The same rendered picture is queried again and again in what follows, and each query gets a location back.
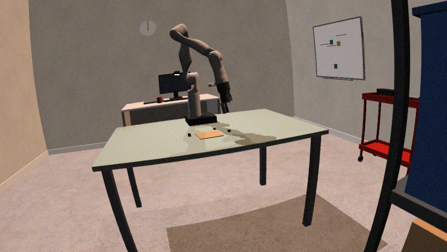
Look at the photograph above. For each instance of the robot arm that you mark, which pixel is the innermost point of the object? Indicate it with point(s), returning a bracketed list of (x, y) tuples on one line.
[(180, 34)]

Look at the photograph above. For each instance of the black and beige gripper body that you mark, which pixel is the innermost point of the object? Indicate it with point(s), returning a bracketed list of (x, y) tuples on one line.
[(223, 87)]

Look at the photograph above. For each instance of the orange square mat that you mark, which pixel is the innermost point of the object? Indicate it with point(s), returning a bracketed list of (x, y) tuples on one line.
[(209, 134)]

